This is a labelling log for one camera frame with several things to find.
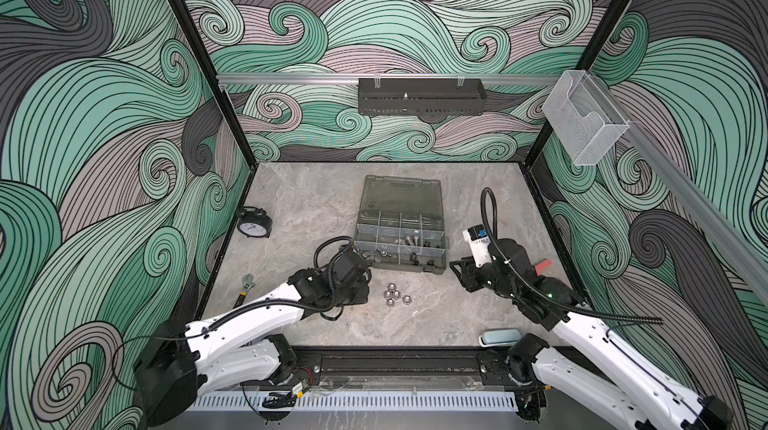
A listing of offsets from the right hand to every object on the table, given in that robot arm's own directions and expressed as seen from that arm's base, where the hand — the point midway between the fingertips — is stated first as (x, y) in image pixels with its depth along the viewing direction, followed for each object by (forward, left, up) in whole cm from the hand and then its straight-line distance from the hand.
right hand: (457, 263), depth 76 cm
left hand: (-5, +23, -7) cm, 25 cm away
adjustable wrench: (0, +60, -14) cm, 62 cm away
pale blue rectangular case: (-15, -9, -13) cm, 22 cm away
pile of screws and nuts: (-3, +17, -15) cm, 23 cm away
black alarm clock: (+16, +60, -7) cm, 63 cm away
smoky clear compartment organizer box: (+19, +13, -12) cm, 26 cm away
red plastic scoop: (+6, -30, -15) cm, 34 cm away
